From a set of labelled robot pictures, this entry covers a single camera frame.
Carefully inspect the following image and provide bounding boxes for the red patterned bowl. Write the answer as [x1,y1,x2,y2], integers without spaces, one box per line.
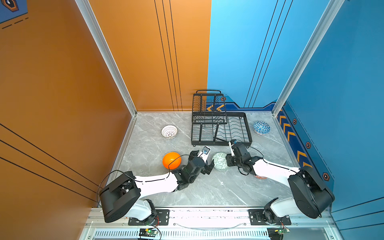
[255,176,268,180]

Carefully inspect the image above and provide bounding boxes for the blue triangle pattern bowl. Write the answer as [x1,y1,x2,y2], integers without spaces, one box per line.
[253,121,271,135]

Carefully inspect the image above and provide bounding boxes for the aluminium front rail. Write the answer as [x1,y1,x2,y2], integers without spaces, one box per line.
[84,206,336,229]

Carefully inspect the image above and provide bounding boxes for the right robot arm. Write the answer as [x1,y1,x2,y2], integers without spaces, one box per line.
[226,140,335,225]

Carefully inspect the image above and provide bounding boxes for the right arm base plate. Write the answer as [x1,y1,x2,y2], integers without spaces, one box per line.
[248,209,292,226]

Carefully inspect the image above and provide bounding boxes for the green circuit board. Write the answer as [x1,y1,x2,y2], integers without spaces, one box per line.
[267,227,291,240]
[139,228,159,239]

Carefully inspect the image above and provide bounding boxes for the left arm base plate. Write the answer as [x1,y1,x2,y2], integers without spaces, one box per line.
[128,209,170,227]

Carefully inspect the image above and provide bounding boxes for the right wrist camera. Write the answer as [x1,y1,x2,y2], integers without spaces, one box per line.
[229,140,238,157]

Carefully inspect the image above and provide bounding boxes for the white lattice bowl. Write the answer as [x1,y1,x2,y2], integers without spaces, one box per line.
[161,125,178,139]

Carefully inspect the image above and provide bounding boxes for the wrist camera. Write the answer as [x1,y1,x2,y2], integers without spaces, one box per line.
[198,146,211,163]
[229,140,238,157]

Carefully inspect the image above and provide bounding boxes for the black wire dish rack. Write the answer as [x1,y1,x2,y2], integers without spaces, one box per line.
[191,90,252,147]

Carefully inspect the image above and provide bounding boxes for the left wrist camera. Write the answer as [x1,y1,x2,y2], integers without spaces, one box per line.
[198,146,211,163]

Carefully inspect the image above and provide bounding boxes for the left green circuit board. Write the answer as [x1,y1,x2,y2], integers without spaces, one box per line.
[139,228,159,239]

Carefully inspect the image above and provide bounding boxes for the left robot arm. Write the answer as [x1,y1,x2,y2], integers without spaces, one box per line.
[99,146,214,224]

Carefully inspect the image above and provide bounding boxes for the orange bowl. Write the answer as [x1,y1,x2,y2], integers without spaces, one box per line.
[163,152,182,170]

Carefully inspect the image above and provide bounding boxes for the right green circuit board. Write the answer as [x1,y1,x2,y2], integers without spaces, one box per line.
[267,227,291,240]

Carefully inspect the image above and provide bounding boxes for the green patterned bowl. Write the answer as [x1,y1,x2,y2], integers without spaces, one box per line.
[213,153,229,171]

